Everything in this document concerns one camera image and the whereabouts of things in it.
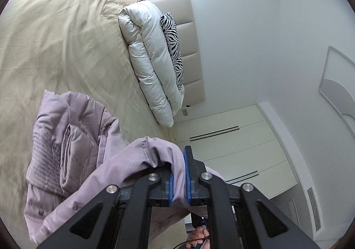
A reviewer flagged mauve quilted hooded coat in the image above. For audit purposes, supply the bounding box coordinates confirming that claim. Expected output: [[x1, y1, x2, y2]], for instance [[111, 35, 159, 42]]
[[24, 89, 231, 247]]

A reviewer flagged white folded duvet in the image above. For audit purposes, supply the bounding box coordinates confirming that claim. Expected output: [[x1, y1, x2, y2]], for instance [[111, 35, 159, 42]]
[[118, 2, 186, 127]]

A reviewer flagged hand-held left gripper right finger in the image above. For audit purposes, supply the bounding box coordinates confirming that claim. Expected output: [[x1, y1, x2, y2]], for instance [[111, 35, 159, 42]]
[[183, 146, 321, 249]]

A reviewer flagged white air vent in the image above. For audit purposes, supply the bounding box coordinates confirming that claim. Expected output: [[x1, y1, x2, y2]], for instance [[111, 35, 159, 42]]
[[306, 186, 323, 232]]

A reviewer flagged white wardrobe with dark handles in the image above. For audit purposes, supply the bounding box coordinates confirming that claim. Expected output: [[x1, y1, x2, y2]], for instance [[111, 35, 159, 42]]
[[173, 101, 298, 201]]

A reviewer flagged person's right hand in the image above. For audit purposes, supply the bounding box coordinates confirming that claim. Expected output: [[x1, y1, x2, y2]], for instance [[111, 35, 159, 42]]
[[186, 226, 212, 249]]

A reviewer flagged zebra print pillow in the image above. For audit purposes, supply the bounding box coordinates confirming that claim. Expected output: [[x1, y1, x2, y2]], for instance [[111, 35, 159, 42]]
[[160, 12, 185, 90]]

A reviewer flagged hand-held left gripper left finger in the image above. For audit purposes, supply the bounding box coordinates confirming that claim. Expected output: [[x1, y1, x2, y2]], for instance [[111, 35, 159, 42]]
[[36, 164, 175, 249]]

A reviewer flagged bed with beige sheet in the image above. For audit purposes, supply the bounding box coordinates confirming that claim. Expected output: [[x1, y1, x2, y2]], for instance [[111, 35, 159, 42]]
[[0, 0, 186, 238]]

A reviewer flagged beige padded headboard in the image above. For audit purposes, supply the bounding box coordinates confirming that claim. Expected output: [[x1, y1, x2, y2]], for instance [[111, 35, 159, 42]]
[[144, 0, 206, 107]]

